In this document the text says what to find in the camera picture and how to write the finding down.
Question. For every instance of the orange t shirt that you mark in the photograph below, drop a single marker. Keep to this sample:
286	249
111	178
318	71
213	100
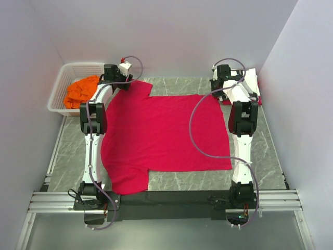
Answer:
80	92

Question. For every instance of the folded red t shirt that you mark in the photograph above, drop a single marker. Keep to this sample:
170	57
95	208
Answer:
259	100

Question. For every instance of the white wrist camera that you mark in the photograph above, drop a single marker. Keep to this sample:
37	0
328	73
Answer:
124	67
215	77

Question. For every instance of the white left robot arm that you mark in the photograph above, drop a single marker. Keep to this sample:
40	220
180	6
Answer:
93	123

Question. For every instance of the crimson red t shirt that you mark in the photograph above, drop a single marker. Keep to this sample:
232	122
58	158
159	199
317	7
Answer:
161	133

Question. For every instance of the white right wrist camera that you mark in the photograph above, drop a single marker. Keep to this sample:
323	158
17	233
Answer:
215	77

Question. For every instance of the folded white printed t shirt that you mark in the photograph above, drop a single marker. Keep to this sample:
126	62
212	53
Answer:
248	74

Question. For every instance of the aluminium extrusion rail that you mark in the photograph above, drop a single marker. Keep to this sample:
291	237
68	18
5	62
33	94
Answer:
61	202

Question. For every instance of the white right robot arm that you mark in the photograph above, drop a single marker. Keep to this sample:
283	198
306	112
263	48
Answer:
242	124

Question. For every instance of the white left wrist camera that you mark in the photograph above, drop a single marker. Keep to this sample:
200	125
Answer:
124	67

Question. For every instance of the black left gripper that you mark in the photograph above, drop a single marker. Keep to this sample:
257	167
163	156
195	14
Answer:
118	73

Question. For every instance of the white plastic laundry basket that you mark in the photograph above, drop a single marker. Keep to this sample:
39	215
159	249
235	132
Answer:
68	74

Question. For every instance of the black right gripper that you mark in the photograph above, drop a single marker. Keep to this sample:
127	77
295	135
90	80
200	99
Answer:
217	94

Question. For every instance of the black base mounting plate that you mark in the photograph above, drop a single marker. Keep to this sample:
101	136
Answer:
212	204

